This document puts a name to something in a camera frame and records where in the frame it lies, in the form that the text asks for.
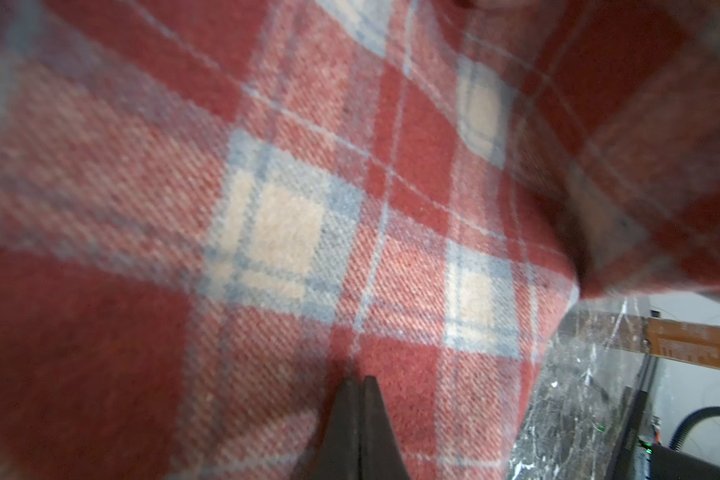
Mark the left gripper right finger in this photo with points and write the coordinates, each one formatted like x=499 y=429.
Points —
x=379 y=454

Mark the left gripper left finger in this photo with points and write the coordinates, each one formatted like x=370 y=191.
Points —
x=339 y=454

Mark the red plaid skirt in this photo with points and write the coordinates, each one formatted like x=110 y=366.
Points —
x=213 y=211

